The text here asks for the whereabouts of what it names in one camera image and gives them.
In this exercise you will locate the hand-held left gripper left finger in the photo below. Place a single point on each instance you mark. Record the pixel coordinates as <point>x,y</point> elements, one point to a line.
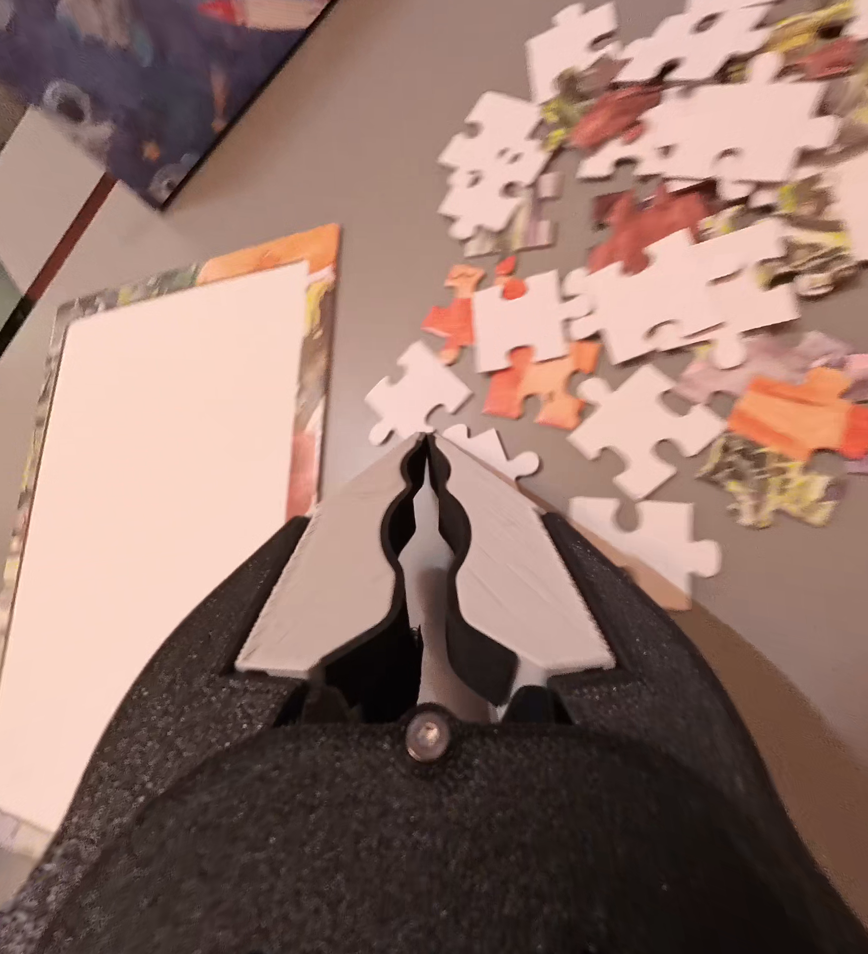
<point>322,596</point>

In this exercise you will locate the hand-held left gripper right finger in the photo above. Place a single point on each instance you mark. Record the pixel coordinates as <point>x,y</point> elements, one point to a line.
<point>530,596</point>

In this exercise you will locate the white-backed jigsaw piece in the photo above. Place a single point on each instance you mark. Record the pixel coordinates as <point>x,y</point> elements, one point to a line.
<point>428,544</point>

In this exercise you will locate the animal jigsaw puzzle board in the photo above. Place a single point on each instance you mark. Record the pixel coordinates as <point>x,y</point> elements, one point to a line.
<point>150,522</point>

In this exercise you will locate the pile of jigsaw pieces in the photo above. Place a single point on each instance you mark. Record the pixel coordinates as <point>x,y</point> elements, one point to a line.
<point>739,134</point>

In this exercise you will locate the space jigsaw puzzle board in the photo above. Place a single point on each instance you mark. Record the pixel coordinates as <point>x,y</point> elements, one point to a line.
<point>106,74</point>

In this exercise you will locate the grey desk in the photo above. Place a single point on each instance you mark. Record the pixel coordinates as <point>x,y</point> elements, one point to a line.
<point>374,186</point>

